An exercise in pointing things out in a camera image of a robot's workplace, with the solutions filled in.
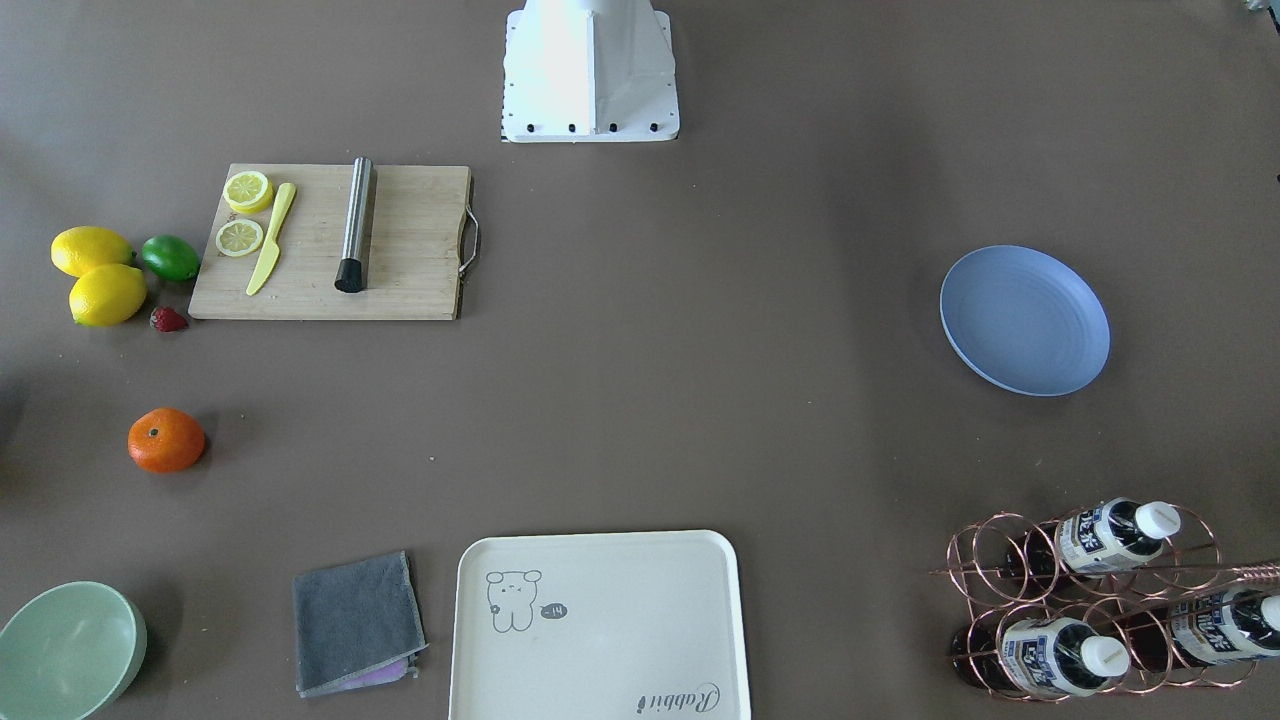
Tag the blue plate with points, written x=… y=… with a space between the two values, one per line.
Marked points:
x=1024 y=321

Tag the orange mandarin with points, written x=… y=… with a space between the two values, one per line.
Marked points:
x=166 y=440

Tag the wooden cutting board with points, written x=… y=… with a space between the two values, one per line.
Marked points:
x=413 y=258

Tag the cream rabbit tray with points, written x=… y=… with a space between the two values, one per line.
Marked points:
x=639 y=625

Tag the steel cylinder black cap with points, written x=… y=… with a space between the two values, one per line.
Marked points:
x=352 y=270

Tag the yellow plastic knife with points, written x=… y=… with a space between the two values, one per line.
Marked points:
x=270 y=250

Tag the grey folded cloth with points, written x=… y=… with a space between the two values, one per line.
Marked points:
x=356 y=625

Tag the thin lemon slice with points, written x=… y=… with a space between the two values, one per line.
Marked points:
x=239 y=237

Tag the lemon half thick slice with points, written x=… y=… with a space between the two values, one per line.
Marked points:
x=248 y=192

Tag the red strawberry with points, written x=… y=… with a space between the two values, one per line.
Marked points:
x=166 y=319

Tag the green lime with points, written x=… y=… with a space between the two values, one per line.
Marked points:
x=170 y=258

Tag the tea bottle upper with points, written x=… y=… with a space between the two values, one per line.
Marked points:
x=1116 y=535

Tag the tea bottle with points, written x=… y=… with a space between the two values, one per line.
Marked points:
x=1116 y=535
x=1039 y=658
x=1235 y=626

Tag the tea bottle lower middle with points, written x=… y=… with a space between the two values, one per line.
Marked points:
x=1039 y=658

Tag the yellow lemon lower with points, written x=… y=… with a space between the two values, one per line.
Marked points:
x=107 y=295

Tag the yellow lemon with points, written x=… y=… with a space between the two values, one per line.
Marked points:
x=78 y=250
x=107 y=295

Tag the yellow lemon upper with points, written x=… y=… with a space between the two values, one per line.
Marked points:
x=78 y=250

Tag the green bowl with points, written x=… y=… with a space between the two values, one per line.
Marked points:
x=70 y=651

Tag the tea bottle outer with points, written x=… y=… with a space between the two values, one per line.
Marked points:
x=1235 y=626

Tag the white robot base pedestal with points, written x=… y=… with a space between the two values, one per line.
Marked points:
x=589 y=72

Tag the copper wire bottle rack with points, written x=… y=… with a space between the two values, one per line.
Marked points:
x=1190 y=566

